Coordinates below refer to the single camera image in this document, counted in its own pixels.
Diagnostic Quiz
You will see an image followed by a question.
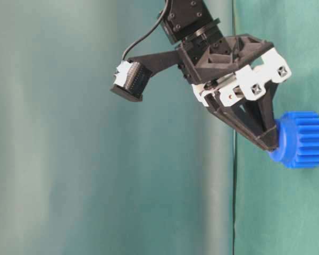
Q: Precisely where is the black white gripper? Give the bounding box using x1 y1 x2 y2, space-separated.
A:
176 34 292 152

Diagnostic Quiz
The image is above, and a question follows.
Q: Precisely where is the blue plastic gear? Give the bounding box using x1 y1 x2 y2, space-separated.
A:
269 111 319 169

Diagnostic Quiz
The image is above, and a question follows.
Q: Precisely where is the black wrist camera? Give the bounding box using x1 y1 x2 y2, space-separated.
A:
110 61 152 102

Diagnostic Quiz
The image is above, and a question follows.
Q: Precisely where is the black camera cable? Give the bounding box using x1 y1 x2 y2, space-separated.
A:
122 0 171 62

